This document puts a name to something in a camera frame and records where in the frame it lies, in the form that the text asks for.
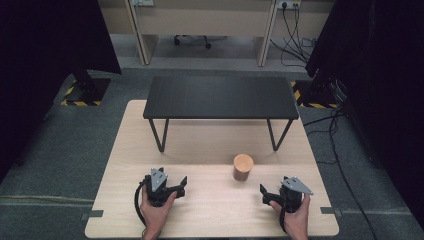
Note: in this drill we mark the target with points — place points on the person's right hand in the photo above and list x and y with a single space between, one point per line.
298 220

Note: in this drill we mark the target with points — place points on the white wall socket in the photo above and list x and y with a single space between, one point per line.
143 2
288 3

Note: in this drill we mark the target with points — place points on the grey tape piece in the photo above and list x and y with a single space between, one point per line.
330 210
93 214

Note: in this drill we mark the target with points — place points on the black curtain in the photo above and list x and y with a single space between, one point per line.
383 83
40 66

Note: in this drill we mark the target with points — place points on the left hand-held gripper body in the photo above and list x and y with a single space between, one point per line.
156 195

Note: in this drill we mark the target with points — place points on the black office chair base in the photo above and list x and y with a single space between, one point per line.
191 39

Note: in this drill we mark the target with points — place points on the black stand with hazard-striped base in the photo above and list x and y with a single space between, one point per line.
87 91
313 95

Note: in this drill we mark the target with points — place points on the beige desk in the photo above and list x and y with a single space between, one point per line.
206 20

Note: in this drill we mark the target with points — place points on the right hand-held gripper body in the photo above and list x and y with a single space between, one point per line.
290 198

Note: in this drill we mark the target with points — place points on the wooden cylinder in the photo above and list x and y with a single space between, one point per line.
243 166

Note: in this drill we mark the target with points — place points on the black metal riser shelf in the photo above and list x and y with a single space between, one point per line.
220 96

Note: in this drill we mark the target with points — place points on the person's left hand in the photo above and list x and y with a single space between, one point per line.
154 216

